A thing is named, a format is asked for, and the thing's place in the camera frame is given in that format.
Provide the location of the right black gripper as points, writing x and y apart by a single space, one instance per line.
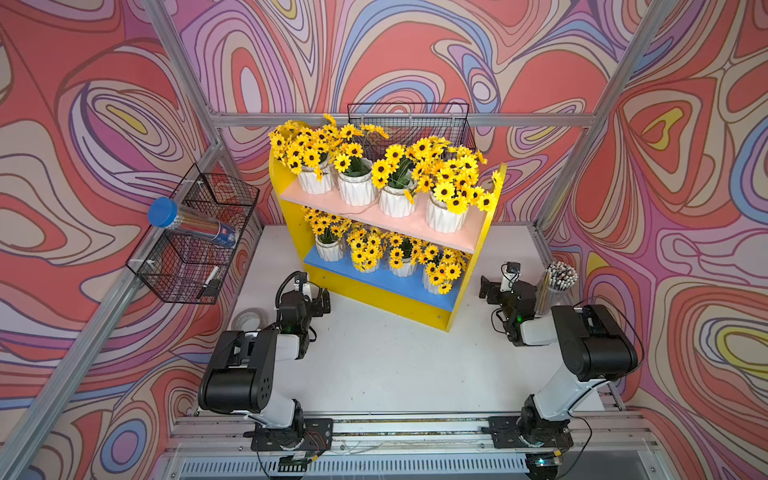
492 291

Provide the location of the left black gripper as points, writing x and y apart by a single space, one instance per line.
318 300

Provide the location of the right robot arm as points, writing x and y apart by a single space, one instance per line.
594 351

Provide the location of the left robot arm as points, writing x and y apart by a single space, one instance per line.
240 377

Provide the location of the clear cup of pencils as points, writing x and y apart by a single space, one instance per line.
557 279

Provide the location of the white tape roll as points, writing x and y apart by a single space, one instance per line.
252 319

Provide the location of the yellow wooden shelf unit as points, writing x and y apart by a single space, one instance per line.
403 296

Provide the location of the black marker in basket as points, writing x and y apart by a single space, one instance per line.
211 285

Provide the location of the clear tube blue cap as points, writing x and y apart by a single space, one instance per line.
165 213

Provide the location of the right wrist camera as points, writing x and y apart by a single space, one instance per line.
510 272

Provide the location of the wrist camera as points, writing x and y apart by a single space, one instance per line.
302 284
510 272

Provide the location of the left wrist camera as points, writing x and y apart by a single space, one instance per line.
302 284

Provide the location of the black wire basket left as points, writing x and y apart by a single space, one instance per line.
173 265

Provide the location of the black wire basket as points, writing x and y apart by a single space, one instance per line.
173 265
406 122

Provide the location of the black wire basket back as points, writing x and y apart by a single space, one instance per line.
406 122

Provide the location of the metal base rail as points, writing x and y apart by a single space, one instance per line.
466 445

